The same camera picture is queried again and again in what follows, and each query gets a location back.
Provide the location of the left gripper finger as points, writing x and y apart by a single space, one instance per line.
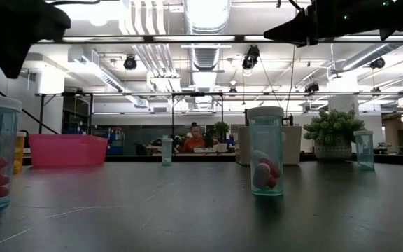
12 56

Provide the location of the blue storage crate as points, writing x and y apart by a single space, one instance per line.
115 147

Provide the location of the red plastic bin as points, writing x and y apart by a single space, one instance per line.
68 150

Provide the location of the orange medicine bottle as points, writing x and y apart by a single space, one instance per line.
19 154

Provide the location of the white plastic bin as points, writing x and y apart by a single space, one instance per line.
292 147

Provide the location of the black table mat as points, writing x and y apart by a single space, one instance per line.
201 217

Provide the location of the black metal stand frame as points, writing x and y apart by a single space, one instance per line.
198 94

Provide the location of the clear bottle red white pills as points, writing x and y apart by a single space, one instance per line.
266 147

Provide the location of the black ceiling spotlight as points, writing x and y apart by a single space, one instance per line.
250 59
377 63
311 88
130 63

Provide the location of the clear teal medicine bottle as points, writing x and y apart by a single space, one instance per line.
364 150

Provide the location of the small green potted plant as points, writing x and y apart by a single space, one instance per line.
220 129

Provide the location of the clear medicine bottle white cap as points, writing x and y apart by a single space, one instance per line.
167 154

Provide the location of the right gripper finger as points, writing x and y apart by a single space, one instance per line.
292 31

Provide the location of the black storage shelf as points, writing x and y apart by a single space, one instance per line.
77 119

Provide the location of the person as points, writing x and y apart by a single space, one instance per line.
194 143

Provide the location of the silver ventilation duct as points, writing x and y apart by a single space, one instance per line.
206 56

